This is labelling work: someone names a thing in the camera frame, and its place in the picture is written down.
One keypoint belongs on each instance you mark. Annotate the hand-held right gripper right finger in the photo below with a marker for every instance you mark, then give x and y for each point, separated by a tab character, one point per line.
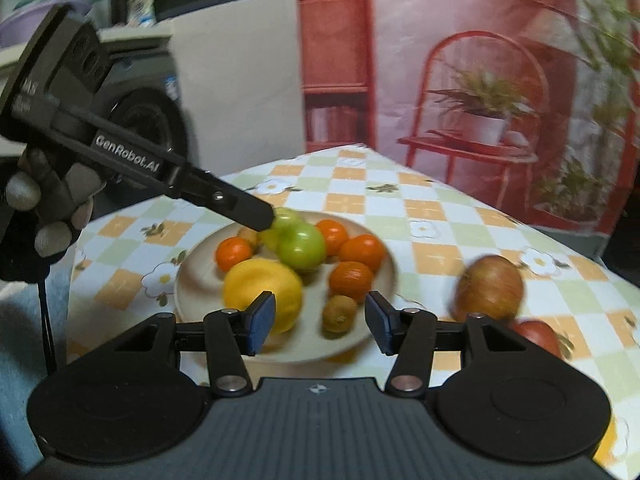
377	322

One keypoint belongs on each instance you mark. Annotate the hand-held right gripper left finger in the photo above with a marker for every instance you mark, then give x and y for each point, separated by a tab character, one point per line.
262	320

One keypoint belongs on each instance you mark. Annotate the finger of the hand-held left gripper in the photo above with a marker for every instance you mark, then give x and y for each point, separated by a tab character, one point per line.
235	205

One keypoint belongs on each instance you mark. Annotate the small brown kiwi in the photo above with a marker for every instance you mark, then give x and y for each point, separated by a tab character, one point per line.
247	237
340	312

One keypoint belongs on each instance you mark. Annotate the yellow lemon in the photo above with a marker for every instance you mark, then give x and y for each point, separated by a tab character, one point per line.
260	280

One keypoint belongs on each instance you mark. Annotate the small orange tangerine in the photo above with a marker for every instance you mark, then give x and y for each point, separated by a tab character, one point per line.
363	252
233	255
332	235
351	281

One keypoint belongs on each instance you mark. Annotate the green jujube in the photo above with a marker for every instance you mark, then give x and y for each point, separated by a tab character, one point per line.
285	217
302	247

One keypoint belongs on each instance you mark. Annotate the beige round plate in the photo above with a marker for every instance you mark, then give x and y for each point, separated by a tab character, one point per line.
200	280

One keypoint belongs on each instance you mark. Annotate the person's left hand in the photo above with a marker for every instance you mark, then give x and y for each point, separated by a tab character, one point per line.
50	210

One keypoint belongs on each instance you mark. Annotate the purple plastic basin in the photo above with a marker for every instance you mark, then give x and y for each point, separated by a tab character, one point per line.
20	30

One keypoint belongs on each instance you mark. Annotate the grey washing machine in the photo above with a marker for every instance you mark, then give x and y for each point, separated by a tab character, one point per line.
150	120

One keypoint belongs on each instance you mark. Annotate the white crumpled bag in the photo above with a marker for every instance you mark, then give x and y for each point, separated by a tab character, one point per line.
140	5

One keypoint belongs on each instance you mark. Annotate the brown red apple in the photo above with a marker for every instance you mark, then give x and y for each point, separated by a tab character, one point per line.
490	285

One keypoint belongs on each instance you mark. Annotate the checked floral tablecloth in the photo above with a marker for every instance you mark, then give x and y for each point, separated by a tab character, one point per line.
450	220

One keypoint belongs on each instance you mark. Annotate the dark red apple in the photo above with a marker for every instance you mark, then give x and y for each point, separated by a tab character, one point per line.
537	335

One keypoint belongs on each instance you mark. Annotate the pink printed wall backdrop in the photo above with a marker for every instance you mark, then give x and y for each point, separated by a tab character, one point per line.
425	10

